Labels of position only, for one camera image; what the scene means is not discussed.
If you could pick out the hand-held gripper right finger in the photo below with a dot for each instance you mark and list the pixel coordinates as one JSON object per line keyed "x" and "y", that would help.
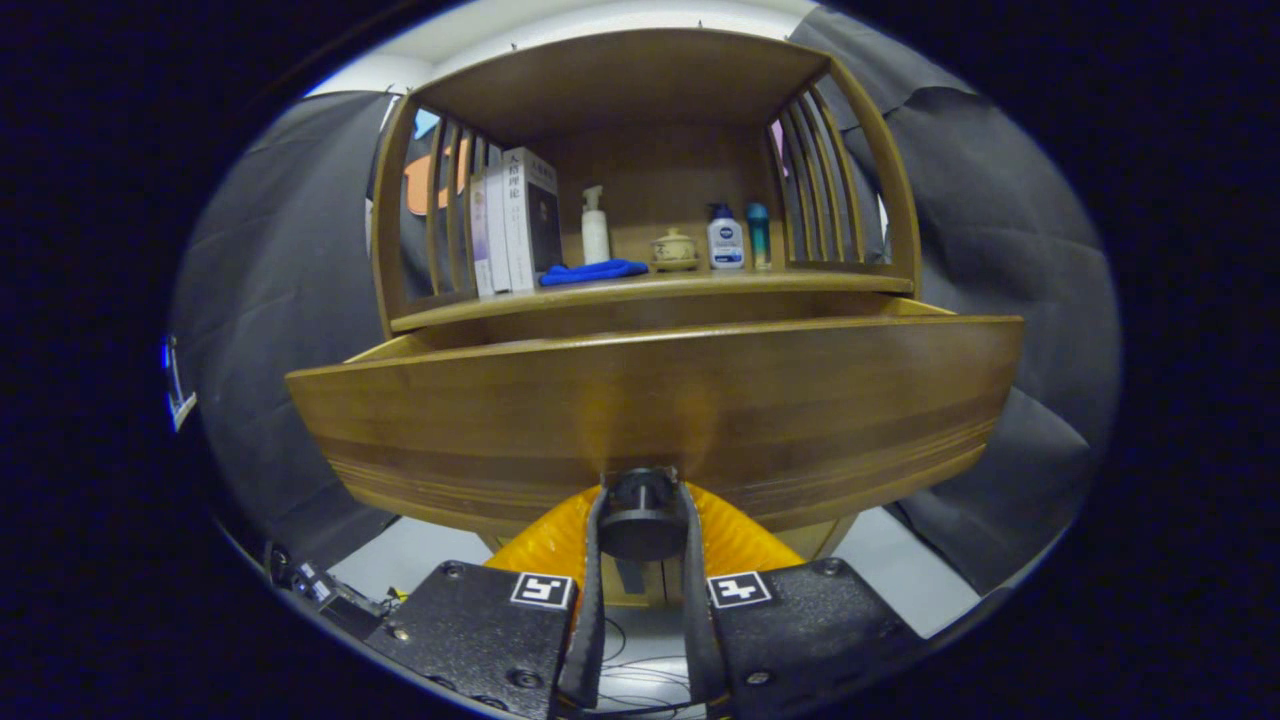
{"x": 700, "y": 620}

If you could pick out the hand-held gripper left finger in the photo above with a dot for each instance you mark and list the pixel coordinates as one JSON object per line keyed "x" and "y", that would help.
{"x": 590, "y": 620}

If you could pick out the wooden drawer with black knob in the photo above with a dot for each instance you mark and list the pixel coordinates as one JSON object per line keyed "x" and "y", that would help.
{"x": 600, "y": 410}

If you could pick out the wooden countertop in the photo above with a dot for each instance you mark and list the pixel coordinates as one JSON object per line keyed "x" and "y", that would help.
{"x": 700, "y": 285}

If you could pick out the wooden cabinet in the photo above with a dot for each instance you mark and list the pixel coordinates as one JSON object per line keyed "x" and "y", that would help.
{"x": 650, "y": 100}

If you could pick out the blue cloth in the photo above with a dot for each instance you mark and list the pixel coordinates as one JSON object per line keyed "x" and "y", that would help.
{"x": 590, "y": 272}

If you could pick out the lidded ceramic teacup with saucer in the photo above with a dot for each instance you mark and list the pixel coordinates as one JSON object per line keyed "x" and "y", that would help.
{"x": 675, "y": 250}

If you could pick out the white lotion bottle blue cap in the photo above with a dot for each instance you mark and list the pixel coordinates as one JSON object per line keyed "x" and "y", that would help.
{"x": 725, "y": 245}

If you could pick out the white pump bottle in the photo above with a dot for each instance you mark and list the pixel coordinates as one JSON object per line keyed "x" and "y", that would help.
{"x": 596, "y": 240}

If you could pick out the teal bottle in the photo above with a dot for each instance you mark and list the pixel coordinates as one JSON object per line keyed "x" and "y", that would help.
{"x": 759, "y": 240}

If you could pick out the white and purple book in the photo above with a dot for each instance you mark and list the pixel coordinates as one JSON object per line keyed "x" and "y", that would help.
{"x": 480, "y": 240}

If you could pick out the grey portrait cover book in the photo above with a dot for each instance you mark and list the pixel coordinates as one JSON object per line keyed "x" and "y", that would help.
{"x": 540, "y": 220}

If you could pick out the white shelf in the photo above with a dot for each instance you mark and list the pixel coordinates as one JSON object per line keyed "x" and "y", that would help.
{"x": 183, "y": 410}

